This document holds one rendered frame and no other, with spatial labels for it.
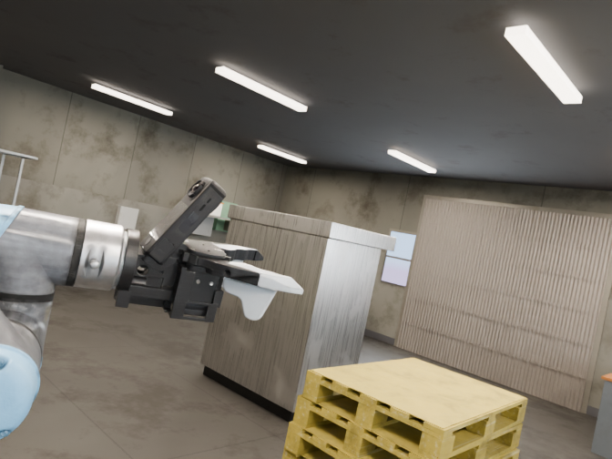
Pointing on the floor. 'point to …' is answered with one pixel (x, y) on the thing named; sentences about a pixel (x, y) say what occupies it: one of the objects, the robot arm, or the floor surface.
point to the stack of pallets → (402, 414)
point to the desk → (601, 444)
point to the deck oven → (293, 306)
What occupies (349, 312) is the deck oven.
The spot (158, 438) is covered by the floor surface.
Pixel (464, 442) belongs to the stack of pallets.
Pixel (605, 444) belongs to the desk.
